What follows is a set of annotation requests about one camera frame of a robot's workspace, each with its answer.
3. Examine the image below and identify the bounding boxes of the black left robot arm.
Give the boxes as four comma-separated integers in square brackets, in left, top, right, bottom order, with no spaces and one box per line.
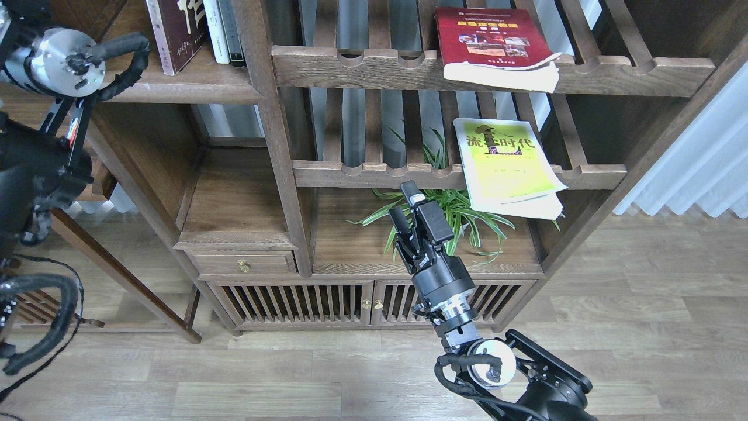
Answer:
[1,1,151,269]

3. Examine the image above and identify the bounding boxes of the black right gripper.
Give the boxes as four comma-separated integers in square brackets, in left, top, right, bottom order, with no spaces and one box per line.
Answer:
[389,181,475,313]

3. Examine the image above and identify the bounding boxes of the dark green upright book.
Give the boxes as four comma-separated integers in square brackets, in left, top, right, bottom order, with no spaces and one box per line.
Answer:
[217,0,246,68]

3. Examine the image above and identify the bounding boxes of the maroon book white characters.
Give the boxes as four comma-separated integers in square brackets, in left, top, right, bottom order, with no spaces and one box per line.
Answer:
[146,1,208,75]

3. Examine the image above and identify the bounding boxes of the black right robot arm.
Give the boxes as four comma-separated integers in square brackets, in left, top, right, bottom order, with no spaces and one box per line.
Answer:
[389,181,593,420]

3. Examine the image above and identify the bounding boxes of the white curtain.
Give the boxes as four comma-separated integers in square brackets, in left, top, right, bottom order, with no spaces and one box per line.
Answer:
[614,65,747,219]

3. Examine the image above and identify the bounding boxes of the red book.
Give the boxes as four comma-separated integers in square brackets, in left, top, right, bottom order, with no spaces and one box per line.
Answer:
[435,7,560,93]

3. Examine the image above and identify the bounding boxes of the white upright book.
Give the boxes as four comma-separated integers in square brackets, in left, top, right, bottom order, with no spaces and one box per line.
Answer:
[203,0,230,65]

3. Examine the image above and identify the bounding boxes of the dark wooden bookshelf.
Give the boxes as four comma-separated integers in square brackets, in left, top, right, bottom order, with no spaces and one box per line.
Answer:
[89,1,746,334]

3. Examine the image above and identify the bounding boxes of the yellow-green book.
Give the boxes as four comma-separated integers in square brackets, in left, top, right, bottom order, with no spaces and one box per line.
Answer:
[452,118,567,219]

